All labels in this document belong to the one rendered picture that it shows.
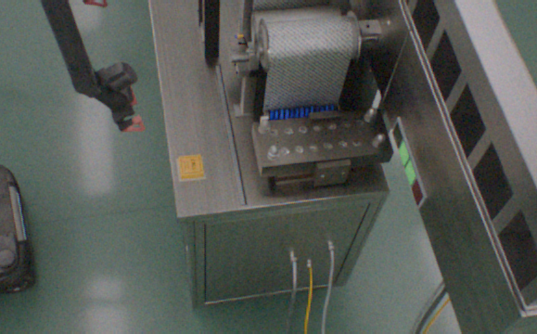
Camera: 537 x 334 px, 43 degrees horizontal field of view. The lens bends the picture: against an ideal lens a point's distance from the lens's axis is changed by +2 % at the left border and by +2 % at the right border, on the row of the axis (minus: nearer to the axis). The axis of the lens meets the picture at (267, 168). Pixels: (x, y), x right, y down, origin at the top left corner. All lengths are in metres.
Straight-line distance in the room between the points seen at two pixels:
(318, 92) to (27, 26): 2.07
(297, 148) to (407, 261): 1.20
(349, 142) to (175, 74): 0.65
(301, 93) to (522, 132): 0.82
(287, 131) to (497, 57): 0.76
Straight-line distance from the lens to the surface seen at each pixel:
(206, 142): 2.11
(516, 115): 1.37
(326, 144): 1.98
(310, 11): 2.02
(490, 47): 1.46
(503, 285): 1.46
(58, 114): 3.35
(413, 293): 2.97
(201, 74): 2.27
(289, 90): 1.97
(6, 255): 2.66
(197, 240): 2.14
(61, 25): 1.64
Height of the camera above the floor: 2.66
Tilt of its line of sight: 59 degrees down
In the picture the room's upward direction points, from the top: 8 degrees clockwise
